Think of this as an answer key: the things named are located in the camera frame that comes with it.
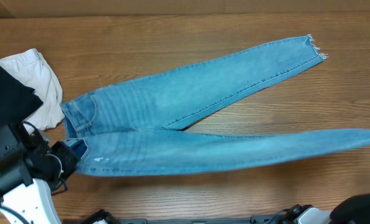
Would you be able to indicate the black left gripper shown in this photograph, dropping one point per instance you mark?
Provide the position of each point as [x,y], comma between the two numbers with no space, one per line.
[71,158]

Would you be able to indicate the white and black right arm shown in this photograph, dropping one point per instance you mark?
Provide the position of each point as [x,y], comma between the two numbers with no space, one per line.
[354,210]

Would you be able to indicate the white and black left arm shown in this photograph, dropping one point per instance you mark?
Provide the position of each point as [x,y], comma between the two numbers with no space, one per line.
[31,173]

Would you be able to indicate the folded black garment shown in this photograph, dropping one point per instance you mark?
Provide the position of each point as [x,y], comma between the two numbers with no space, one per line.
[17,101]

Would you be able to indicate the folded white garment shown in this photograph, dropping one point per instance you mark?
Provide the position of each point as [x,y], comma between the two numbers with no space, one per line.
[32,70]

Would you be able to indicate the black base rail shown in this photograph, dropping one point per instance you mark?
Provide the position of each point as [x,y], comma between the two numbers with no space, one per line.
[254,219]

